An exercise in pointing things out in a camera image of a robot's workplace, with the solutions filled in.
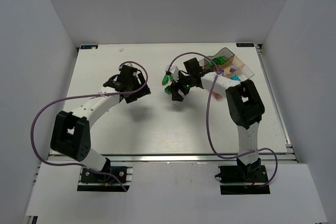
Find green slanted lego brick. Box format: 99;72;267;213
162;75;170;86

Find cyan 2x4 lego brick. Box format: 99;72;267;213
230;75;241;82

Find red 2x3 lego brick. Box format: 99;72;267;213
212;92;222;99

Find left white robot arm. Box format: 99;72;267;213
50;61;151;174

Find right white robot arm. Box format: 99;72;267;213
166;58;265;167

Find clear compartment container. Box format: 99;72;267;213
199;47;255;101

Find aluminium table rail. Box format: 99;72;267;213
48;153;297;163

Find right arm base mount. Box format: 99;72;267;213
214;158;270;195

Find blue label sticker left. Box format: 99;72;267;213
80;45;98;50

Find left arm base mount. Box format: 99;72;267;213
77;163;133;193

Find blue label sticker right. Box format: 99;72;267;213
236;42;255;47

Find purple studded lego cube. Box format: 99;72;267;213
229;66;237;72

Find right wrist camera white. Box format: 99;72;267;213
165;66;180;81

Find blue label sticker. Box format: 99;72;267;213
80;45;98;50
236;42;255;47

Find green small lego cube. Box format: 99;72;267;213
164;86;171;94

